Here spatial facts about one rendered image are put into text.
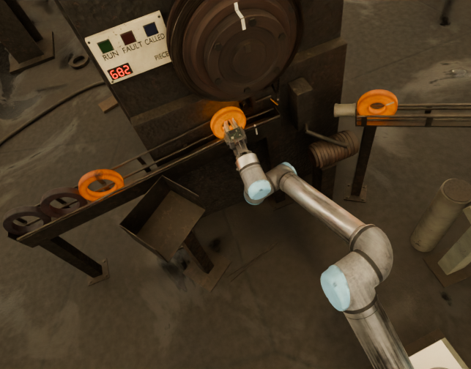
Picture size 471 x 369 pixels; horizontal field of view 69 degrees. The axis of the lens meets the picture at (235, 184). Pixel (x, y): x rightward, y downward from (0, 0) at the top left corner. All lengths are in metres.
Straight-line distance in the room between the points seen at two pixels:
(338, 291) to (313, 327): 0.83
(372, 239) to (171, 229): 0.78
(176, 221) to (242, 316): 0.68
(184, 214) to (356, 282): 0.74
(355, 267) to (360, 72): 2.01
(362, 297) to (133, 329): 1.32
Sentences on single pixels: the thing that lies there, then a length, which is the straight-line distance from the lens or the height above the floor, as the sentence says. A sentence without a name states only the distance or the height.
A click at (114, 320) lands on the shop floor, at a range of 2.10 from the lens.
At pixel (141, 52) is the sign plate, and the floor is 1.14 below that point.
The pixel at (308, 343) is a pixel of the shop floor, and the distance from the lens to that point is 1.83.
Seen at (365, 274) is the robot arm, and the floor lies 0.83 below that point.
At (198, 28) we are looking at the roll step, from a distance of 1.14.
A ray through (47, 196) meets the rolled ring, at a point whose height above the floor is 0.75.
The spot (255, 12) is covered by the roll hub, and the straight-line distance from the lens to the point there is 1.13.
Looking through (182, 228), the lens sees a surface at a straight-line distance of 1.43.
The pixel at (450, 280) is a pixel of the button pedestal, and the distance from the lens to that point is 2.02.
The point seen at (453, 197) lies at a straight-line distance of 1.61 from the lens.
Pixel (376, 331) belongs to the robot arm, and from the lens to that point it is 1.14.
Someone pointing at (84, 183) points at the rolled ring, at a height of 0.75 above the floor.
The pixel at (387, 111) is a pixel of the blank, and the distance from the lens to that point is 1.59.
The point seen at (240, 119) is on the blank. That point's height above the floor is 0.75.
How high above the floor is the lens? 1.82
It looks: 56 degrees down
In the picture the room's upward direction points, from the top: 18 degrees counter-clockwise
